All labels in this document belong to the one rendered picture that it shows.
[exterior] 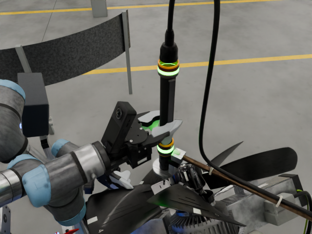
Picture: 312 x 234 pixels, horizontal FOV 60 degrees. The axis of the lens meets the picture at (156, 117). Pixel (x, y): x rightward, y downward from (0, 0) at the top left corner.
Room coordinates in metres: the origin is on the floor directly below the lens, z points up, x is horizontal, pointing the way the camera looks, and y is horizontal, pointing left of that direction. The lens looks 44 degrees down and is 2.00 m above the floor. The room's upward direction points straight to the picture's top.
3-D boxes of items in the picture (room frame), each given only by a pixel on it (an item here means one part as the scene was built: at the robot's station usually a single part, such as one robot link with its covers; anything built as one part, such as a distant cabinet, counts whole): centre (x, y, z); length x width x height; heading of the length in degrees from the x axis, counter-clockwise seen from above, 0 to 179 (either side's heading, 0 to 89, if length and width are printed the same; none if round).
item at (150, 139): (0.41, 0.01, 1.54); 0.09 x 0.05 x 0.02; 115
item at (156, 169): (0.46, -0.03, 1.39); 0.09 x 0.07 x 0.10; 58
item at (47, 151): (0.81, 0.51, 0.96); 0.03 x 0.03 x 0.20; 23
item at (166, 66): (0.47, -0.03, 1.69); 0.04 x 0.04 x 0.03
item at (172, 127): (0.43, -0.03, 1.52); 0.09 x 0.03 x 0.06; 115
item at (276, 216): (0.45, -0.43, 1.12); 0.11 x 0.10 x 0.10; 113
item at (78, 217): (0.32, 0.22, 1.42); 0.11 x 0.08 x 0.11; 55
